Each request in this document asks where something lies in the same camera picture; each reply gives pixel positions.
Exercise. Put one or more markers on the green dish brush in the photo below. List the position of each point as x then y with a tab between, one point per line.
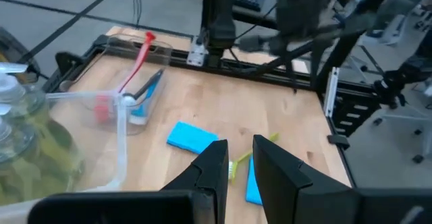
244	156

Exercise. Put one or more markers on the clear plastic bin wavy rim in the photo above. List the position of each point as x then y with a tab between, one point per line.
158	52

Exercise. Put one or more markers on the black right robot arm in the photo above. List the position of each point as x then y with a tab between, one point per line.
297	8

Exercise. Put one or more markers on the tall clear plastic bin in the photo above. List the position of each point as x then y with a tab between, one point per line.
121	139

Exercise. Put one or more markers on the blue dish brush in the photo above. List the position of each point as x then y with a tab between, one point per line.
150	92

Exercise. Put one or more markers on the black table frame rail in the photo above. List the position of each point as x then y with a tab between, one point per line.
263	72

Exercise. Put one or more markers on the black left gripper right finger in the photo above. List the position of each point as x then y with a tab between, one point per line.
337	207

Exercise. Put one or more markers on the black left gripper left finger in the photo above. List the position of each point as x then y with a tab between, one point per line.
135	208

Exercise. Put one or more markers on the black office chair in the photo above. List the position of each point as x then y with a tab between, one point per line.
398	79

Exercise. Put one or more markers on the red dish brush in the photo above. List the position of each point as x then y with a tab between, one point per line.
141	53

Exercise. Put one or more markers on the clear yellow soap pump bottle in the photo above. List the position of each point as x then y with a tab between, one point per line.
13	143
13	92
50	163

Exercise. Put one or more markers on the blue sponge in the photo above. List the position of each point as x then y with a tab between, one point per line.
192	138
253	187

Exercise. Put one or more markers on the grey dish brush white bristles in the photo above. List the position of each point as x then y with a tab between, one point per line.
152	81

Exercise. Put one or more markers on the black frame post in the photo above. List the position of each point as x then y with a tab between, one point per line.
219	21
344	48

